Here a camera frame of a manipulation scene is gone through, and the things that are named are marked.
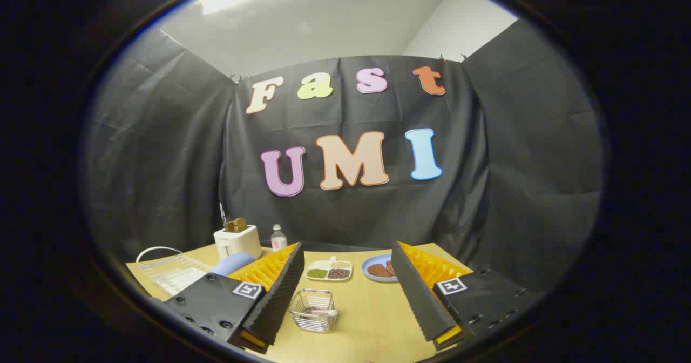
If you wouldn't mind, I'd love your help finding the metal wire basket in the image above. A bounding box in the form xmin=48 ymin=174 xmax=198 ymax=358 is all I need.
xmin=288 ymin=289 xmax=338 ymax=334

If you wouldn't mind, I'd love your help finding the clear bottle pink label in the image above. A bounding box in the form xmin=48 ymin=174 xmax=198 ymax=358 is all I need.
xmin=270 ymin=224 xmax=288 ymax=252

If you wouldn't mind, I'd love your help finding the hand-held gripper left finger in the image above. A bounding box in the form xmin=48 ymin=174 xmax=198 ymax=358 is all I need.
xmin=164 ymin=241 xmax=306 ymax=354

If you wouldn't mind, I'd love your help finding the white divided tray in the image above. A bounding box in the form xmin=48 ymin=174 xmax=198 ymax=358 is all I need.
xmin=306 ymin=256 xmax=353 ymax=282

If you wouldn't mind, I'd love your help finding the cream toaster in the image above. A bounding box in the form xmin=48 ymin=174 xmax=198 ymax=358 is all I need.
xmin=214 ymin=225 xmax=262 ymax=261

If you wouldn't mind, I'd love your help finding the white wire dish rack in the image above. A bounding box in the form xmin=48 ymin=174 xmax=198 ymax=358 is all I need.
xmin=135 ymin=246 xmax=214 ymax=297

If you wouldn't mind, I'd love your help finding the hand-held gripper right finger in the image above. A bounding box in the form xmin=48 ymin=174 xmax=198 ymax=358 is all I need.
xmin=390 ymin=240 xmax=542 ymax=352

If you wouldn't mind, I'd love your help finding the black backdrop cloth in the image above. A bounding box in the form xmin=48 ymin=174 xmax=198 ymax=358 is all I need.
xmin=81 ymin=20 xmax=604 ymax=293

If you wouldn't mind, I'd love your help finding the blue serving plate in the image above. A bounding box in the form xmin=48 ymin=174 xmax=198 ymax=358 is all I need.
xmin=361 ymin=253 xmax=400 ymax=283

